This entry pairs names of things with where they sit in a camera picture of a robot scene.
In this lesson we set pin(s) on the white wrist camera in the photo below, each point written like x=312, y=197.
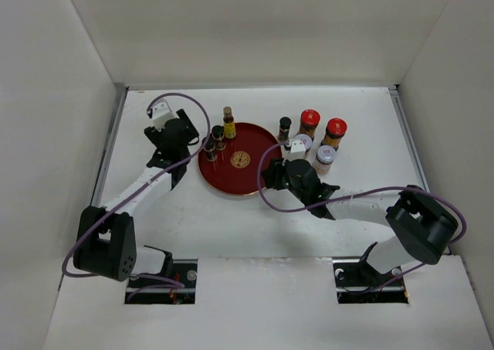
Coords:
x=296, y=150
x=159, y=112

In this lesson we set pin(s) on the yellow label sesame oil bottle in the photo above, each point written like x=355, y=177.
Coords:
x=229, y=123

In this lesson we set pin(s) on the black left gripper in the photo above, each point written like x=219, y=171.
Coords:
x=157, y=136

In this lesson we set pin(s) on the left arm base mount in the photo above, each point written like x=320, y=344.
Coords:
x=176, y=285

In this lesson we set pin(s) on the red lid orange jar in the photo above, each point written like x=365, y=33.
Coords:
x=335, y=130

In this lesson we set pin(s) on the white lid paste jar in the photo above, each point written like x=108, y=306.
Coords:
x=324, y=159

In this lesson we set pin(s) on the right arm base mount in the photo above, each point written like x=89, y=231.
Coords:
x=358, y=283

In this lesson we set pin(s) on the black cap spice bottle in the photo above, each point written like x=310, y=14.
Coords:
x=218, y=136

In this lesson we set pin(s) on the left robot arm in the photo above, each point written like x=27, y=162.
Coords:
x=106, y=243

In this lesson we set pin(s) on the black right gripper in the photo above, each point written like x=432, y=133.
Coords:
x=277, y=166

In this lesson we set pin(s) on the black cap pepper bottle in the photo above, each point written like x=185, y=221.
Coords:
x=210, y=149

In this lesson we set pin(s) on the red round tray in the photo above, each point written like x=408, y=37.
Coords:
x=234, y=171

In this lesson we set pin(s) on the red lid sauce jar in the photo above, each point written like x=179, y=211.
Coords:
x=308, y=122

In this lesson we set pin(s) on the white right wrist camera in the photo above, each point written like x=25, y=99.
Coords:
x=296, y=150

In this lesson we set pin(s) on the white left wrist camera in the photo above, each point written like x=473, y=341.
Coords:
x=159, y=112

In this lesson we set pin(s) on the white lid sauce jar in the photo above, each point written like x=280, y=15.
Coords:
x=307, y=143

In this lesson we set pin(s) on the black label spice bottle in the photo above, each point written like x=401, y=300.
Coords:
x=284, y=128

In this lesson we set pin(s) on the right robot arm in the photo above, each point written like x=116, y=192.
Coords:
x=423, y=226

